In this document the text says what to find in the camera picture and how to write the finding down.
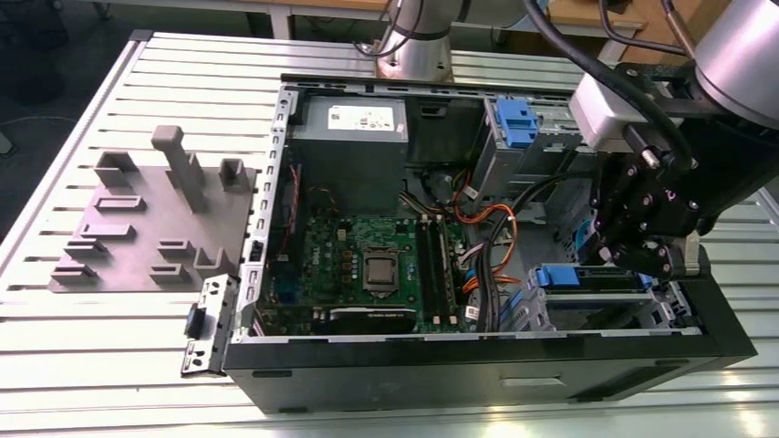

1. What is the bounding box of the grey parts rack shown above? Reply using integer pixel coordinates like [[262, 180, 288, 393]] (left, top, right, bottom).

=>
[[47, 123, 263, 296]]

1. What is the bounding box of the thin red wire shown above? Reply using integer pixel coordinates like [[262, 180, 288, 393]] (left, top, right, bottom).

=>
[[287, 162, 304, 235]]

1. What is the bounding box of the metal disk bay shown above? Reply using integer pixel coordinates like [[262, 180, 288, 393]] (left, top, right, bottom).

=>
[[526, 263, 701, 332]]

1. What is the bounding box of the metal drive cage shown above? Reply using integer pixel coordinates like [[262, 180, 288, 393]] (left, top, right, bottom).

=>
[[471, 94, 610, 204]]

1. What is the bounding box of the orange wire bundle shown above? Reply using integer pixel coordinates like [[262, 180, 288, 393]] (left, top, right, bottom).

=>
[[452, 203, 523, 293]]

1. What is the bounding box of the blue wire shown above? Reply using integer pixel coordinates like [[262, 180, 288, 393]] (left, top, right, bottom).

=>
[[574, 218, 602, 266]]

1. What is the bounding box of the green motherboard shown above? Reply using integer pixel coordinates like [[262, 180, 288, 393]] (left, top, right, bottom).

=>
[[258, 214, 486, 337]]

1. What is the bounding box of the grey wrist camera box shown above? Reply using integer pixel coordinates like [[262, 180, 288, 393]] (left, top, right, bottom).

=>
[[568, 71, 656, 151]]

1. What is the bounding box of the black cable bundle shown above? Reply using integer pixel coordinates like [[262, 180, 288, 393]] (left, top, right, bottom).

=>
[[474, 169, 602, 333]]

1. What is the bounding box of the blue drive latch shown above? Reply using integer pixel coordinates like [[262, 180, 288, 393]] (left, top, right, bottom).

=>
[[495, 98, 542, 150]]

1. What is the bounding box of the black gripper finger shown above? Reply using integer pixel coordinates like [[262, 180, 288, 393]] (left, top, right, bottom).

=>
[[612, 185, 713, 280], [578, 153, 663, 266]]

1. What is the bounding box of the blue VGA port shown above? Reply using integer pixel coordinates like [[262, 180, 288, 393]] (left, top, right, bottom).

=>
[[184, 304, 207, 339]]

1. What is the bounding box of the silver CPU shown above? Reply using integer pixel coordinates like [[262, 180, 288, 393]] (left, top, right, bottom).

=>
[[364, 258, 402, 289]]

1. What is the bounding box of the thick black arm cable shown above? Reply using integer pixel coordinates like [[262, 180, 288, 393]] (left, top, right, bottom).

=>
[[522, 0, 701, 171]]

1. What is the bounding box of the black graphics card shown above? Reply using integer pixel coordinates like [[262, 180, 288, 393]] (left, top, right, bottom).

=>
[[310, 305, 420, 335]]

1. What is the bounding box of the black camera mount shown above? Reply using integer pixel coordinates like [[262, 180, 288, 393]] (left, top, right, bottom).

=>
[[611, 61, 707, 118]]

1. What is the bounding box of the grey power supply unit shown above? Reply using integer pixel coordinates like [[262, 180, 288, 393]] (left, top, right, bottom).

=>
[[284, 94, 411, 216]]

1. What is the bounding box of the hard disk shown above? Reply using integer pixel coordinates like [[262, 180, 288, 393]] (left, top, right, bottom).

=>
[[534, 263, 658, 296]]

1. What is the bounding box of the wooden desk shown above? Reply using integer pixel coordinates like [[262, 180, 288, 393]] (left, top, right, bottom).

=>
[[243, 0, 647, 63]]

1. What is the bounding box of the RAM stick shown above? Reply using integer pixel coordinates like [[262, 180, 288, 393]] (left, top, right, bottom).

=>
[[432, 214, 459, 324]]

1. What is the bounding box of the metal rear bracket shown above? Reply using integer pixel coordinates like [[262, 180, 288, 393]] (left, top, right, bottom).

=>
[[180, 273, 244, 379]]

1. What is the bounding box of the black PC case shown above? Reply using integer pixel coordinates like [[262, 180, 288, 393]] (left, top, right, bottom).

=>
[[222, 72, 759, 414]]

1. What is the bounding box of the CPU socket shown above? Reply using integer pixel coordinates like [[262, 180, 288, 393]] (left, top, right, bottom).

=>
[[356, 245, 408, 300]]

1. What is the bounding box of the wooden cabinet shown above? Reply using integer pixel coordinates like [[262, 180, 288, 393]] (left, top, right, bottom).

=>
[[619, 0, 707, 65]]

